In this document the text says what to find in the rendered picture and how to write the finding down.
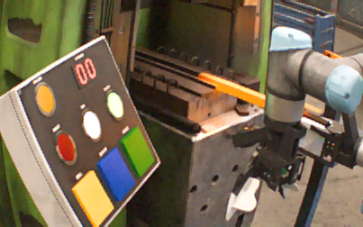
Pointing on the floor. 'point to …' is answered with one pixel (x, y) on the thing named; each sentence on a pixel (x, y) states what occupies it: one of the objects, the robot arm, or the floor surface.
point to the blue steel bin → (307, 22)
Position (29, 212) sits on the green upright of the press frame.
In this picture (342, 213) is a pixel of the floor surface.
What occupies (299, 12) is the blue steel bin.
